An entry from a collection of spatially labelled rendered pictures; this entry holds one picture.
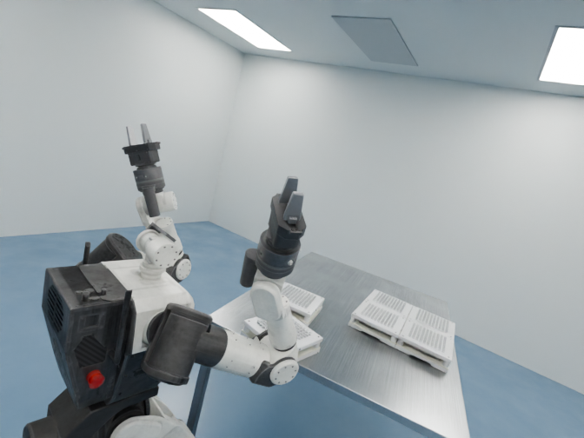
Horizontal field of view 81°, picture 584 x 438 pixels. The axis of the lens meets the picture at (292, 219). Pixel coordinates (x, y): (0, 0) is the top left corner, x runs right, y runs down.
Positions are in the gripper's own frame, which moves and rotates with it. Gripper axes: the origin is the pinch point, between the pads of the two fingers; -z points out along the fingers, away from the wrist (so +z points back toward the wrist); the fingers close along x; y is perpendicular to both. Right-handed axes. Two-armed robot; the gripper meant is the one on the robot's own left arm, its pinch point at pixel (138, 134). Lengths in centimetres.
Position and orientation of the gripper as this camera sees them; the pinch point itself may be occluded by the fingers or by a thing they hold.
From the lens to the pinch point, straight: 123.7
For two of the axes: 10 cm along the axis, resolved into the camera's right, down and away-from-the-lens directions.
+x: 9.6, -0.8, -2.6
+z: 1.5, 9.6, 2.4
